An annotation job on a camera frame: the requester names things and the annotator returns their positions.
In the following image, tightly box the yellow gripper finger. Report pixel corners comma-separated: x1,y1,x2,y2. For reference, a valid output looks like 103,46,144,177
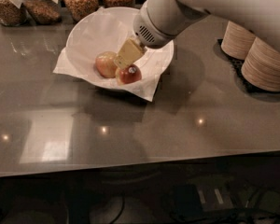
114,37,147,69

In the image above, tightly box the red apple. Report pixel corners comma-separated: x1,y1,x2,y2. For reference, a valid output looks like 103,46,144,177
116,64,142,85

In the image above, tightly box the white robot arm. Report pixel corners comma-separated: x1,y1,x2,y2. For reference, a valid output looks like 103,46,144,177
115,0,280,68

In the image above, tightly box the yellow-green apple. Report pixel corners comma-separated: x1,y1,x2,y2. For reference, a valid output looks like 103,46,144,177
95,51,118,78

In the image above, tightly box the white bowl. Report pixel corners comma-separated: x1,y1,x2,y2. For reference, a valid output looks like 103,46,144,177
65,6,175,91

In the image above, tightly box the rear paper bowl stack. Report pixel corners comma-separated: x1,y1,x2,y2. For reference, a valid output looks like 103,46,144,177
221,21,256,60

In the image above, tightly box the paper bowl stack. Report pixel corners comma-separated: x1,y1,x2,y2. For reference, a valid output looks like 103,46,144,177
221,21,256,60
241,37,280,92

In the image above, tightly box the front paper bowl stack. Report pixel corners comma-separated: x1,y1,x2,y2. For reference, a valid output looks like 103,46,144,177
241,37,280,92

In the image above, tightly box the white paper napkin liner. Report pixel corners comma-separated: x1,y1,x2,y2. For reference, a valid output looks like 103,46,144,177
52,7,175,103

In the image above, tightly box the black tray mat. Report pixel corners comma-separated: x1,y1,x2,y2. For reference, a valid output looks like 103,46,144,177
217,38,280,95

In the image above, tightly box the far left cereal jar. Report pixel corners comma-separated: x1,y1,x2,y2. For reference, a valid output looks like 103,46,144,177
0,0,27,26

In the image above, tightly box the dark box under table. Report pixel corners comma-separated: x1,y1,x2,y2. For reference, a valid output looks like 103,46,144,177
170,183,237,219

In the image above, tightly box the black cable under table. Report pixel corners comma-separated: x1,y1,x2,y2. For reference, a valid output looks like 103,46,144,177
106,196,126,224

